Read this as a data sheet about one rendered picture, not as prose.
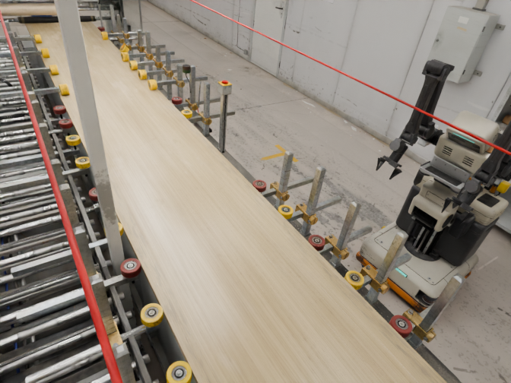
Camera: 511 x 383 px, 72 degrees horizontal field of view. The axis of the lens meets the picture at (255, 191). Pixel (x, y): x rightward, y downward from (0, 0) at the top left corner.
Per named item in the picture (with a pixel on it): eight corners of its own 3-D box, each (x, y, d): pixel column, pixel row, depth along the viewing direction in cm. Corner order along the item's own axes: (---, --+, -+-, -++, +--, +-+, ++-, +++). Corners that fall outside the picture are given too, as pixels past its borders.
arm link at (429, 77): (452, 66, 168) (431, 59, 175) (445, 68, 165) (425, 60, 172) (418, 144, 194) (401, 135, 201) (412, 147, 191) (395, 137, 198)
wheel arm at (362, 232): (366, 229, 194) (369, 223, 192) (371, 233, 192) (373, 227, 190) (306, 257, 173) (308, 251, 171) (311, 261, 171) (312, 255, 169)
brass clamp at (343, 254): (331, 240, 185) (333, 233, 182) (348, 257, 176) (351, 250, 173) (322, 244, 182) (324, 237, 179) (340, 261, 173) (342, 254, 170)
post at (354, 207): (331, 268, 188) (356, 199, 160) (336, 273, 186) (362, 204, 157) (327, 270, 187) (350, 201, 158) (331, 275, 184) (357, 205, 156)
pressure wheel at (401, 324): (406, 342, 140) (417, 326, 133) (394, 352, 136) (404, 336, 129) (390, 326, 145) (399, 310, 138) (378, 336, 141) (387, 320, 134)
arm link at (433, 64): (461, 59, 171) (442, 53, 177) (445, 67, 165) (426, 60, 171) (432, 136, 201) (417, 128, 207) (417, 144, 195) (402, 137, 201)
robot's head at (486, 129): (462, 121, 200) (462, 106, 188) (499, 137, 188) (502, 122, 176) (445, 140, 201) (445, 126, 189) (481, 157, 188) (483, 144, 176)
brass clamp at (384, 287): (366, 270, 168) (369, 263, 165) (388, 291, 159) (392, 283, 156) (357, 275, 165) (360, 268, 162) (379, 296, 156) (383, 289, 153)
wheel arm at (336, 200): (337, 200, 209) (338, 194, 206) (341, 204, 206) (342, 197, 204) (277, 222, 188) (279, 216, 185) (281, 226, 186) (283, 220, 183)
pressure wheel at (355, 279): (355, 303, 152) (363, 287, 145) (337, 295, 155) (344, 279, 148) (359, 290, 158) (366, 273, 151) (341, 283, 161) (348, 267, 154)
